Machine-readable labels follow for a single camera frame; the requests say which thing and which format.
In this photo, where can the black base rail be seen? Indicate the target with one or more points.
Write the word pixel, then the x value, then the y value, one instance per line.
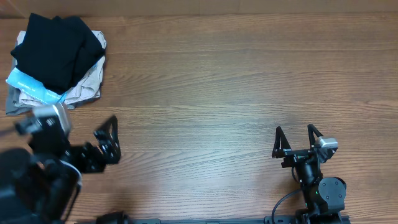
pixel 111 218

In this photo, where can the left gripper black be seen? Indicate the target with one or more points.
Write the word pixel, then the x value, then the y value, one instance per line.
pixel 96 162

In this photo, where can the folded light blue garment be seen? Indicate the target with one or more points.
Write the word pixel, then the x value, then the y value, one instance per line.
pixel 32 91

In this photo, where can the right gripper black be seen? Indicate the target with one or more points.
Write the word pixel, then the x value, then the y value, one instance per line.
pixel 295 155

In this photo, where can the folded black garment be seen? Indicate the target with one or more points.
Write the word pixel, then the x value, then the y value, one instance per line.
pixel 90 50

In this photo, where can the black polo shirt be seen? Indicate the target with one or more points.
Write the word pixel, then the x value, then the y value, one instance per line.
pixel 48 52

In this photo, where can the folded grey garment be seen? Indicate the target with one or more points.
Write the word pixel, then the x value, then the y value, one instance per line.
pixel 13 107

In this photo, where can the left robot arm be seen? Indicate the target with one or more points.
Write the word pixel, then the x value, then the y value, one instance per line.
pixel 42 185

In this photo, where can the folded beige garment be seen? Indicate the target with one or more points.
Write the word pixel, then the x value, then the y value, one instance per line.
pixel 88 86

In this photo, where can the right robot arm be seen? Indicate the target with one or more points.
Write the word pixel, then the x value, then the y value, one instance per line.
pixel 324 197

